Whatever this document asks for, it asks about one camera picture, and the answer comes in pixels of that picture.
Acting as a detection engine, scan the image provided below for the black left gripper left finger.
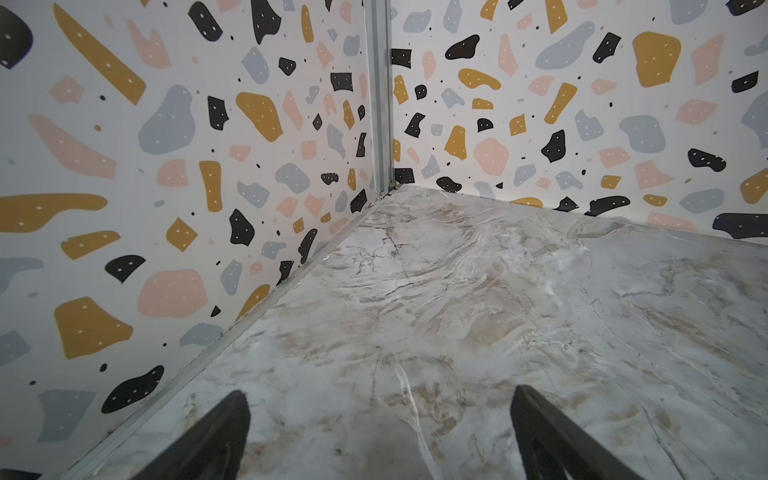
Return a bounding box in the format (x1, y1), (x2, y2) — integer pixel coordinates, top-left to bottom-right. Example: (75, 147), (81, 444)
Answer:
(133, 390), (251, 480)

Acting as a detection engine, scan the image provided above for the aluminium corner post left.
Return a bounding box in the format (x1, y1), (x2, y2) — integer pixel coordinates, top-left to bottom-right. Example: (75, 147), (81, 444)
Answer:
(362, 0), (395, 197)

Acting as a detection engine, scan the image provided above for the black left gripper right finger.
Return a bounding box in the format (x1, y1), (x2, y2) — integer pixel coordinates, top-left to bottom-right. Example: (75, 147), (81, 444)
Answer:
(510, 385), (639, 480)

